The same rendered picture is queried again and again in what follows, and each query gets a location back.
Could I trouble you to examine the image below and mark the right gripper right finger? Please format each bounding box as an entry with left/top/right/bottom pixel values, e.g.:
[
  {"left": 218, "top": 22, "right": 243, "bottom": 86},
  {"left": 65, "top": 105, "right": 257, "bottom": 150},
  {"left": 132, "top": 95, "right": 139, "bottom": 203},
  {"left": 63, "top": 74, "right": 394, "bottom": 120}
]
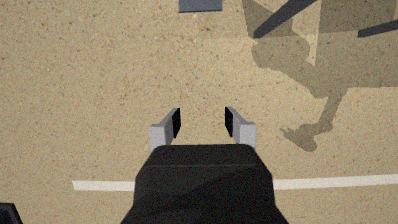
[{"left": 224, "top": 106, "right": 257, "bottom": 149}]

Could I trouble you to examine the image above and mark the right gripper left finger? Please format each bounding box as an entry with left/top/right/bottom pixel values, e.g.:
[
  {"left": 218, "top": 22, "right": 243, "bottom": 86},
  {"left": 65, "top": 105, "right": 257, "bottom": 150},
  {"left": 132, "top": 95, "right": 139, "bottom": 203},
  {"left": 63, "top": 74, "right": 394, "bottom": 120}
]
[{"left": 149, "top": 107, "right": 182, "bottom": 151}]

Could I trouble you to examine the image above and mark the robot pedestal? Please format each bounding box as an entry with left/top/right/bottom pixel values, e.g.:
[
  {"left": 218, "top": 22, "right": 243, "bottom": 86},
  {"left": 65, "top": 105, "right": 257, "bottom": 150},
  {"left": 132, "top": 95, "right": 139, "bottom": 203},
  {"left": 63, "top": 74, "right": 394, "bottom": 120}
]
[{"left": 178, "top": 0, "right": 224, "bottom": 14}]

